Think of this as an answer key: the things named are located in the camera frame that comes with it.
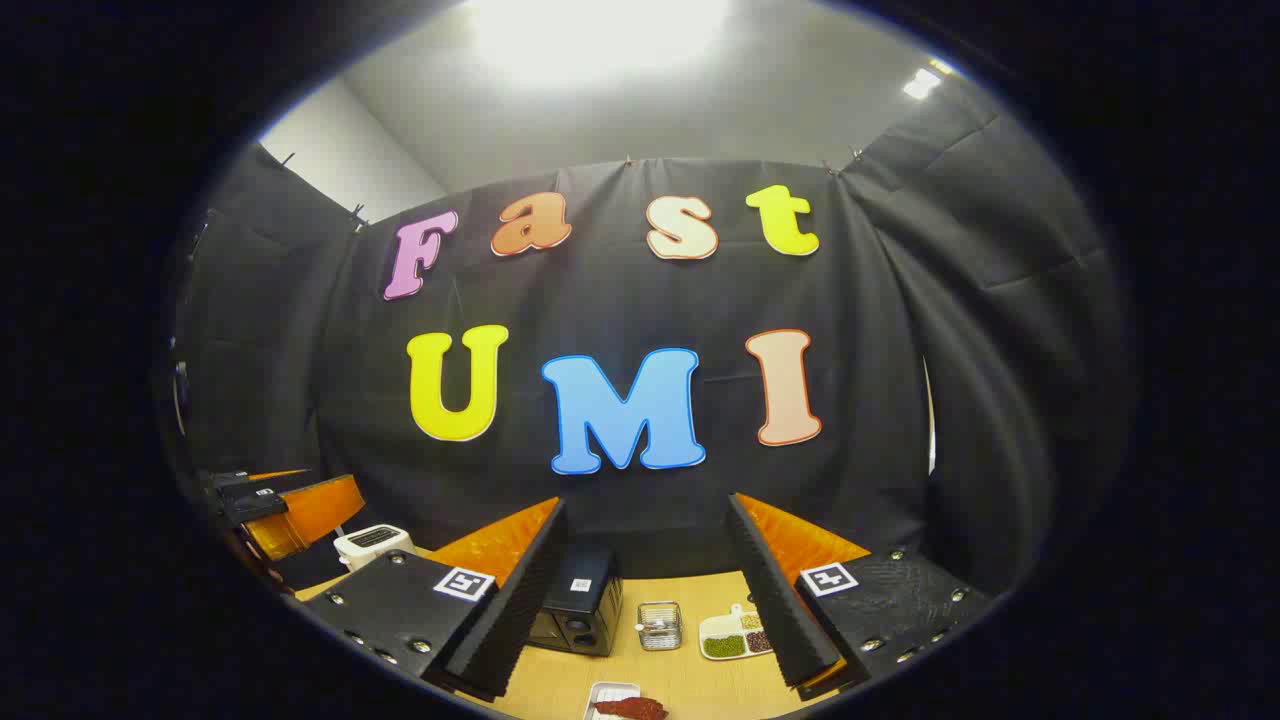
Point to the small ceiling light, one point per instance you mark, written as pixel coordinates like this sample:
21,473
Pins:
922,82

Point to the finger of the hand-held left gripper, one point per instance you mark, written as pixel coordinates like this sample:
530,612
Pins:
315,515
255,477

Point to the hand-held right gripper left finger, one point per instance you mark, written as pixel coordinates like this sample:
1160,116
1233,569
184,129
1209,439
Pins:
505,610

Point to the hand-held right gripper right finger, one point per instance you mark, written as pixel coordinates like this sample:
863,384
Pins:
775,600

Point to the white rectangular tray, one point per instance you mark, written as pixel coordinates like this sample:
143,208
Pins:
608,692

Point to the black backdrop cloth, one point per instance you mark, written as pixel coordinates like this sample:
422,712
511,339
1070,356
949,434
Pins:
620,300

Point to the white toaster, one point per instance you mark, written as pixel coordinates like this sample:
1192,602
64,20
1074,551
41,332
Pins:
372,545

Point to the red meat piece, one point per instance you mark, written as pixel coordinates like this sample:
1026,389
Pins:
630,708

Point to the black electric oven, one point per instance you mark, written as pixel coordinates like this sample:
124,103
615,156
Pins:
585,605

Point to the white divided bean dish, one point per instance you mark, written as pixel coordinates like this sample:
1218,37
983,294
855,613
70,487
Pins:
725,640

